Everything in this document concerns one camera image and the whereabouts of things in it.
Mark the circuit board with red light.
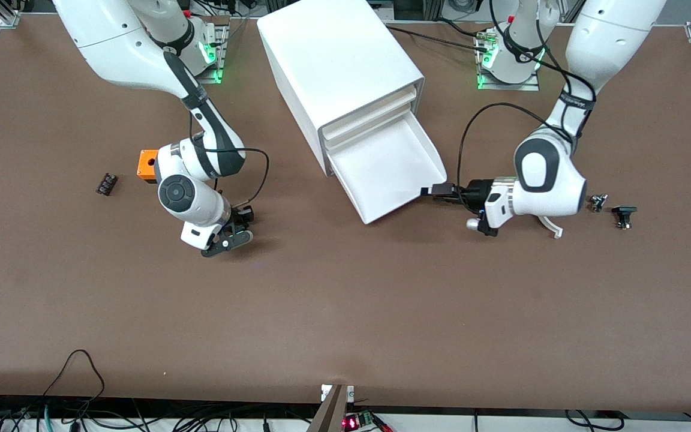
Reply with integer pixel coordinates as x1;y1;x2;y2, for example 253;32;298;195
342;410;394;432

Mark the front camera mount bracket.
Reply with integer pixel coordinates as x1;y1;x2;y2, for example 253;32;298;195
306;383;356;432

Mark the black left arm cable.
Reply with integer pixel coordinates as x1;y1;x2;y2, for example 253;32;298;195
456;0;598;200

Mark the white drawer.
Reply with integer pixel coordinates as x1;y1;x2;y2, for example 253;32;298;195
323;101;413;153
322;86;417;142
327;110;449;226

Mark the black looped table-edge cable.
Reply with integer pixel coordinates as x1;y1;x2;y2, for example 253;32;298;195
41;349;106;415

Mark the black curled cable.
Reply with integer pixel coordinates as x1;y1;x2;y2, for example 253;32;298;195
564;409;626;432

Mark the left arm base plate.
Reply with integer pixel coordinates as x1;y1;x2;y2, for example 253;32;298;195
476;30;541;92

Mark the small black switch part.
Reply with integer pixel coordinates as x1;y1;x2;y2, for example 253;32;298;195
612;205;638;230

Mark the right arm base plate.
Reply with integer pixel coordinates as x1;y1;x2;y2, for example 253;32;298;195
191;23;230;85

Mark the white curved plastic arc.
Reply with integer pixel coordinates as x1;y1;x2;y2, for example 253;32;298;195
537;214;564;239

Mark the orange button box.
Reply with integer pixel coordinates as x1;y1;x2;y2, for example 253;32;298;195
137;149;161;184

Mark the white drawer cabinet housing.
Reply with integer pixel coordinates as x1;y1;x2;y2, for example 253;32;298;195
256;0;426;178

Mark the black braided base cable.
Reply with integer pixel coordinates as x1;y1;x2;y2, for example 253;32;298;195
384;24;491;49

